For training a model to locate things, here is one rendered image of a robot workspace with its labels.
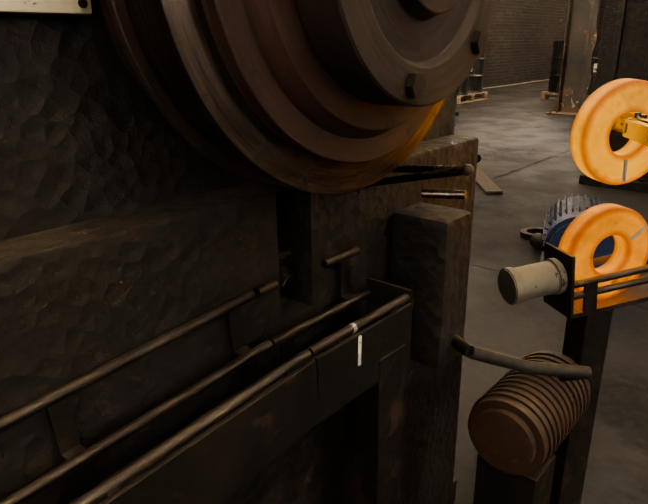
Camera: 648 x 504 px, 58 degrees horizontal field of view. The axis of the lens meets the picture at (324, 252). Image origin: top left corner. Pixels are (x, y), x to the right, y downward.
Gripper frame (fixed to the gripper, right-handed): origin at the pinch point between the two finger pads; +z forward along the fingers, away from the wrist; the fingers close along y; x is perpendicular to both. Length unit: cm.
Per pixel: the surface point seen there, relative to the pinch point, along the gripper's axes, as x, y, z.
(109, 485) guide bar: -20, -74, -35
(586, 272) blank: -23.3, -4.3, -2.8
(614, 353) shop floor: -95, 75, 71
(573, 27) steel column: -6, 490, 699
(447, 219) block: -11.4, -30.2, -4.7
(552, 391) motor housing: -38.6, -13.7, -11.2
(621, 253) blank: -21.4, 3.1, -1.2
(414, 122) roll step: 3.8, -39.2, -12.6
